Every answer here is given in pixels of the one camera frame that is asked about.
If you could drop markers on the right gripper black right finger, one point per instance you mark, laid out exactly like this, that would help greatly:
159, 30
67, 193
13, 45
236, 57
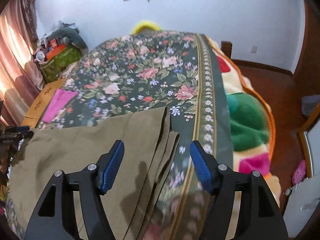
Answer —
259, 215

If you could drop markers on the yellow pillow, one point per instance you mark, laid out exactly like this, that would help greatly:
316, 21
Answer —
144, 26

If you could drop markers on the white appliance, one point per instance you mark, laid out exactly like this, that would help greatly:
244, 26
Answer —
301, 204

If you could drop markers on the folded pink cloth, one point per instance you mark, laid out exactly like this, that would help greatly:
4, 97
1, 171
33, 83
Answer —
58, 101

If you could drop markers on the grey plush toy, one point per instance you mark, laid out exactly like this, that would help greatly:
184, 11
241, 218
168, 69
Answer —
73, 38

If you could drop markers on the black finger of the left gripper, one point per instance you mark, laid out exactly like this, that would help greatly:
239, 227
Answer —
16, 129
14, 138

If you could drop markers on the wooden headboard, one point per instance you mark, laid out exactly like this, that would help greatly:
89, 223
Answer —
41, 102

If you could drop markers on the wooden bed post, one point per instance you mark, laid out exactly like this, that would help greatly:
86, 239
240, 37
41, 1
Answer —
226, 48

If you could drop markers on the colourful fleece blanket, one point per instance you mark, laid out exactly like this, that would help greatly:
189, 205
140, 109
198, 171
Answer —
253, 128

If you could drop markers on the pink curtain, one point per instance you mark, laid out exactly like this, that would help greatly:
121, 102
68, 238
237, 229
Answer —
21, 79

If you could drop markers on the brown wooden door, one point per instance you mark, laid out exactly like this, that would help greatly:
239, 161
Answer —
306, 75

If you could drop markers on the floral bedspread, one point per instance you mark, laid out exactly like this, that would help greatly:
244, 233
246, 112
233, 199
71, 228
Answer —
156, 92

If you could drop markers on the orange box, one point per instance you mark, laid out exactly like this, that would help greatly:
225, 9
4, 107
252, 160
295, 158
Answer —
57, 50

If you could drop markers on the wall socket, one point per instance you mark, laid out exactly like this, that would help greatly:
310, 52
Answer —
253, 49

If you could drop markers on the green storage bag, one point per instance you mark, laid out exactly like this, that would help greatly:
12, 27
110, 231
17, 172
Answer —
51, 70

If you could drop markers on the pink slipper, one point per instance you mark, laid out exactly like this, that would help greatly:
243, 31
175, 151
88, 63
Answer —
300, 173

